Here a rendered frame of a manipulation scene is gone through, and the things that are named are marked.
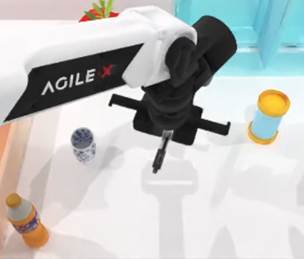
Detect blue and white patterned cup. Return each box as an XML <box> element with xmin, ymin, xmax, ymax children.
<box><xmin>70</xmin><ymin>127</ymin><xmax>97</xmax><ymax>164</ymax></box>

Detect blue and yellow can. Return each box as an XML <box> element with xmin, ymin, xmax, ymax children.
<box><xmin>247</xmin><ymin>89</ymin><xmax>291</xmax><ymax>145</ymax></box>

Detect light blue rack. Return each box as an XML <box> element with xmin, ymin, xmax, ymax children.
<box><xmin>173</xmin><ymin>0</ymin><xmax>304</xmax><ymax>71</ymax></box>

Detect orange bottle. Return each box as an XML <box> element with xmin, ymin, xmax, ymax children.
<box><xmin>4</xmin><ymin>193</ymin><xmax>50</xmax><ymax>249</ymax></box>

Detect red plant pot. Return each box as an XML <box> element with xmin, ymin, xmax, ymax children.
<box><xmin>78</xmin><ymin>0</ymin><xmax>119</xmax><ymax>23</ymax></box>

